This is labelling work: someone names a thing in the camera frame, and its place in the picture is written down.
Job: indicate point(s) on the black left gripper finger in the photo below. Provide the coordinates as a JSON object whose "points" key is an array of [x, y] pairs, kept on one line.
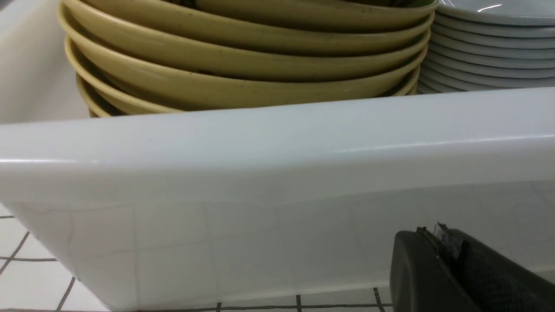
{"points": [[447, 270]]}

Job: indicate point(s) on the stack of yellow noodle bowls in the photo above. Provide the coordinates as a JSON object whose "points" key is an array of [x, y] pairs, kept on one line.
{"points": [[136, 57]]}

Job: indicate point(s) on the large white plastic tub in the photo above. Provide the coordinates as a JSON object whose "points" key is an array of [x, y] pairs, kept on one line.
{"points": [[280, 209]]}

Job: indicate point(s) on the stack of white dishes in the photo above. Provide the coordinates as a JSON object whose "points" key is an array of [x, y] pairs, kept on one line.
{"points": [[479, 45]]}

